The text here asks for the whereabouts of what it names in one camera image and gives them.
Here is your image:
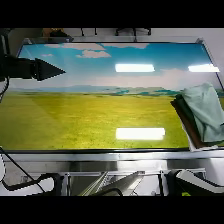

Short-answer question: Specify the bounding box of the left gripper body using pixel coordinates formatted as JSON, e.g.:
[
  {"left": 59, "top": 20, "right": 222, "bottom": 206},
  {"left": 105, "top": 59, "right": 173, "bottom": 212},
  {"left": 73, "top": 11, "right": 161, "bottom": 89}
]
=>
[{"left": 5, "top": 56, "right": 38, "bottom": 81}]

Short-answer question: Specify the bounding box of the pale green shirt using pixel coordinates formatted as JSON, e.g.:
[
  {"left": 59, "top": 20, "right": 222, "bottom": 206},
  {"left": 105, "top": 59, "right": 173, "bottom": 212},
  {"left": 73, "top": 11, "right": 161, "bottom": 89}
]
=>
[{"left": 181, "top": 82, "right": 224, "bottom": 144}]

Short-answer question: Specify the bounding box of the white garment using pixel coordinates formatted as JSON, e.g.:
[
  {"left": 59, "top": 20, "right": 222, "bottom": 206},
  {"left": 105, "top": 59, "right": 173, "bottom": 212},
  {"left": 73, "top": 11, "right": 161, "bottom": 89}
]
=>
[{"left": 179, "top": 114, "right": 224, "bottom": 153}]

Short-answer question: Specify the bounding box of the black cable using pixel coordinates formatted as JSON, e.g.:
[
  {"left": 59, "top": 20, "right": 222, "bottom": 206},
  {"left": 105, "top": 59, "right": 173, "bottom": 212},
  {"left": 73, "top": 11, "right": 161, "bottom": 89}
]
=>
[{"left": 0, "top": 145, "right": 47, "bottom": 194}]

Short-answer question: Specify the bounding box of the silver frame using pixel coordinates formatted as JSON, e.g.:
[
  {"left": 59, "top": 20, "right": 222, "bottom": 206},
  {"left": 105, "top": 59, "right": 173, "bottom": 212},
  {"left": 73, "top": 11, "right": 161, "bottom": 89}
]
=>
[{"left": 0, "top": 35, "right": 224, "bottom": 197}]

